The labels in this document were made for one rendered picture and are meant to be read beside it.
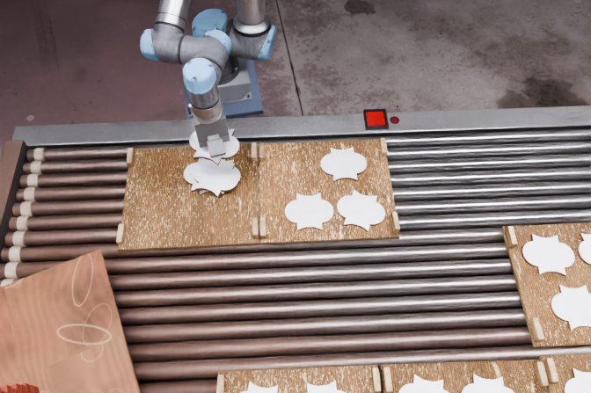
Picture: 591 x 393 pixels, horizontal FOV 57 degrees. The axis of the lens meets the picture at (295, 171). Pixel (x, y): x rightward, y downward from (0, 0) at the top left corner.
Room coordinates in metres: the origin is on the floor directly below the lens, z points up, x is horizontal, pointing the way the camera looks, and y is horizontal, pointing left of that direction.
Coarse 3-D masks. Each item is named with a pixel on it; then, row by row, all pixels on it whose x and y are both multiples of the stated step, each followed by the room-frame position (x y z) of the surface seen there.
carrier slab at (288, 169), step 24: (264, 144) 0.99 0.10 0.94; (288, 144) 0.99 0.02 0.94; (312, 144) 0.99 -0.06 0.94; (336, 144) 0.99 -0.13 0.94; (360, 144) 0.99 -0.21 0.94; (264, 168) 0.90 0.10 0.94; (288, 168) 0.90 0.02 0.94; (312, 168) 0.90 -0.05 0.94; (384, 168) 0.90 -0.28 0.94; (264, 192) 0.81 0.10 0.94; (288, 192) 0.81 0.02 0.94; (312, 192) 0.81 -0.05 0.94; (336, 192) 0.81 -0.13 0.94; (360, 192) 0.81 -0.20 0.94; (384, 192) 0.81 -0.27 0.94; (264, 216) 0.73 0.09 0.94; (336, 216) 0.73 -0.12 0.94; (384, 216) 0.73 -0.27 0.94; (264, 240) 0.65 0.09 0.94; (288, 240) 0.65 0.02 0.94; (312, 240) 0.65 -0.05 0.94; (336, 240) 0.65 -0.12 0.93; (360, 240) 0.65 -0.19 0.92
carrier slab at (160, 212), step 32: (160, 160) 0.93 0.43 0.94; (192, 160) 0.93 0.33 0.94; (128, 192) 0.81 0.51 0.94; (160, 192) 0.81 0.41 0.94; (192, 192) 0.81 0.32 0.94; (224, 192) 0.81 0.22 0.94; (256, 192) 0.81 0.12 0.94; (128, 224) 0.70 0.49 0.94; (160, 224) 0.70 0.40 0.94; (192, 224) 0.70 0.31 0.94; (224, 224) 0.70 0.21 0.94
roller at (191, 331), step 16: (272, 320) 0.42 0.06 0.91; (288, 320) 0.42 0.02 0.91; (304, 320) 0.42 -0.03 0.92; (320, 320) 0.42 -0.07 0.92; (336, 320) 0.42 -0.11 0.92; (352, 320) 0.42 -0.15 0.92; (368, 320) 0.42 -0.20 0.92; (384, 320) 0.42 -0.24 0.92; (400, 320) 0.42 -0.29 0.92; (416, 320) 0.42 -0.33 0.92; (432, 320) 0.42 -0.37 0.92; (448, 320) 0.42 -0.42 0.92; (464, 320) 0.42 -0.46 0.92; (480, 320) 0.42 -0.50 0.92; (496, 320) 0.42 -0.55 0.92; (512, 320) 0.42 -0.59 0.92; (128, 336) 0.38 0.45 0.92; (144, 336) 0.38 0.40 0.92; (160, 336) 0.38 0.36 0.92; (176, 336) 0.38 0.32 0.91; (192, 336) 0.38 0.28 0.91; (208, 336) 0.38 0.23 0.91; (224, 336) 0.38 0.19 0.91; (240, 336) 0.38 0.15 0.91; (256, 336) 0.38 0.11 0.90
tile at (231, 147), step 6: (192, 138) 0.88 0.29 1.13; (234, 138) 0.88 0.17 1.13; (192, 144) 0.85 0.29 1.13; (198, 144) 0.85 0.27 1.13; (228, 144) 0.85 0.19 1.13; (234, 144) 0.85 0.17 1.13; (198, 150) 0.83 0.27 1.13; (204, 150) 0.83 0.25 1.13; (228, 150) 0.83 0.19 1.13; (234, 150) 0.83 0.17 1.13; (198, 156) 0.81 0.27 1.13; (204, 156) 0.81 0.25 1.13; (216, 156) 0.81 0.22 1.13; (222, 156) 0.81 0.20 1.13; (228, 156) 0.81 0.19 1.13; (216, 162) 0.80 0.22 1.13
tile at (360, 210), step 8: (344, 200) 0.77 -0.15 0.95; (352, 200) 0.77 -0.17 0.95; (360, 200) 0.77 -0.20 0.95; (368, 200) 0.77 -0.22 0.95; (344, 208) 0.75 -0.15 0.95; (352, 208) 0.75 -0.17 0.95; (360, 208) 0.75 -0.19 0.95; (368, 208) 0.75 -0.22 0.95; (376, 208) 0.75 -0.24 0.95; (344, 216) 0.72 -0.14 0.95; (352, 216) 0.72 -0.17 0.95; (360, 216) 0.72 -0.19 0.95; (368, 216) 0.72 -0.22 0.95; (376, 216) 0.72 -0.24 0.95; (344, 224) 0.70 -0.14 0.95; (352, 224) 0.70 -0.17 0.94; (360, 224) 0.69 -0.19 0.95; (368, 224) 0.69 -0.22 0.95; (376, 224) 0.70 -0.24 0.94
